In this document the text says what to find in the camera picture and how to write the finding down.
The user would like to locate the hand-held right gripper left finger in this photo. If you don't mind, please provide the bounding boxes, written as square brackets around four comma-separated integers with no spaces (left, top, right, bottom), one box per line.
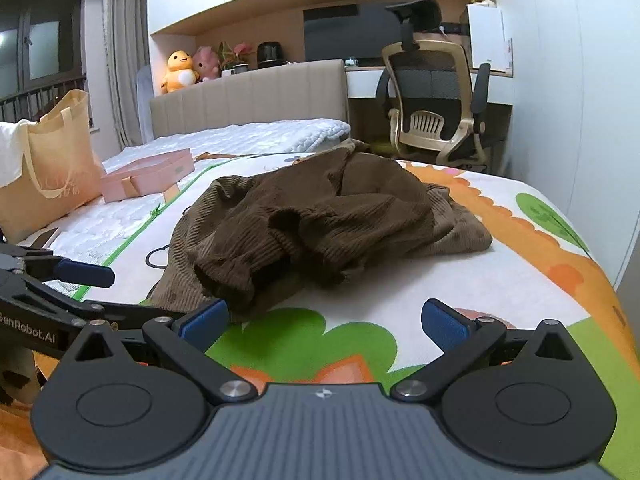
[65,298,257,405]

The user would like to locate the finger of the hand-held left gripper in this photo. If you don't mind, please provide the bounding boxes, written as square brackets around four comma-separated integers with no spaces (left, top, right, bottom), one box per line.
[0,273,187,334]
[0,243,116,289]

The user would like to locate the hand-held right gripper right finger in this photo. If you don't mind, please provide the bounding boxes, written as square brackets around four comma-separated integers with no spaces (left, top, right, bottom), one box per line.
[390,298,583,404]

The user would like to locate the brown corduroy garment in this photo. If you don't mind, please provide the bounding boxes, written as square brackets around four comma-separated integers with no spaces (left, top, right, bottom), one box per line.
[147,140,494,323]

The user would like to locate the cartoon giraffe printed blanket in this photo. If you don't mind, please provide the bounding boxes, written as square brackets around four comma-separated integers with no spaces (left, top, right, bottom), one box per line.
[0,152,629,472]

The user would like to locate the beige tote bag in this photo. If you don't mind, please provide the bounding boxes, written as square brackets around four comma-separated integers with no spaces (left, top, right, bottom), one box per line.
[0,89,107,245]

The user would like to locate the pink gift box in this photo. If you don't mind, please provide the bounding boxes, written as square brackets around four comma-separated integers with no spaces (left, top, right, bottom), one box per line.
[100,148,195,204]

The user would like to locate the white cloth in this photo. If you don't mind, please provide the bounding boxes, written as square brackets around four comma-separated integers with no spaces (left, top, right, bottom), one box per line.
[0,121,32,186]

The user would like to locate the dark balcony railing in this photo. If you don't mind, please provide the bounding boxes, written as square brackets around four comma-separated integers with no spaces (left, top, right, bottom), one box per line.
[0,77,89,124]

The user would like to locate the white quilted mattress pad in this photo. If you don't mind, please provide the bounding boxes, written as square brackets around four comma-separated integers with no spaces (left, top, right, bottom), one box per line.
[50,117,352,281]

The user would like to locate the grey curtain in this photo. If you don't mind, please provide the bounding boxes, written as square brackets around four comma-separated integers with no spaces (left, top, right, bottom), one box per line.
[100,0,151,151]

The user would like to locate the yellow plush duck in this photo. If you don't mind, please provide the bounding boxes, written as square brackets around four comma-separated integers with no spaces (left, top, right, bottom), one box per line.
[160,50,201,94]

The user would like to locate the beige bed headboard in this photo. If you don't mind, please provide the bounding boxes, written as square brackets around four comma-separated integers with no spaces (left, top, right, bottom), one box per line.
[149,59,350,139]

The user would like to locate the dark framed window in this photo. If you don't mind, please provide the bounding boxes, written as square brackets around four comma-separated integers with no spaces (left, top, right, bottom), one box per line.
[0,0,84,96]

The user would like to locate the pink plush toy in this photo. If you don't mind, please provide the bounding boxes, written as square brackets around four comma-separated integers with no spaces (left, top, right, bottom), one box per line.
[192,46,221,83]

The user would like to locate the beige mesh office chair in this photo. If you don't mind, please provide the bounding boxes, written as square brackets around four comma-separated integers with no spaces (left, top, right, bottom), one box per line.
[375,0,494,174]

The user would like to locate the white desk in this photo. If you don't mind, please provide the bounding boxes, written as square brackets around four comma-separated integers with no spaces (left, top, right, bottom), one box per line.
[345,57,514,107]

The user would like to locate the potted plant with pink flowers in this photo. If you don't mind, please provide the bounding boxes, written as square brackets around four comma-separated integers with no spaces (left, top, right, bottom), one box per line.
[217,41,252,77]

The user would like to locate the black round appliance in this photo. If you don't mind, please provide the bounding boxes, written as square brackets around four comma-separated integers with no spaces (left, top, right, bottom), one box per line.
[256,41,287,69]

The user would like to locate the white box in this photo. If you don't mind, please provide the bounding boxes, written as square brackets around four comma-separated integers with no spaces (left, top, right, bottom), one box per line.
[460,4,514,77]

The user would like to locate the black computer monitor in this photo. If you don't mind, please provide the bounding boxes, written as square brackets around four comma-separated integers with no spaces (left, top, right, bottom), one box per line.
[303,2,471,64]

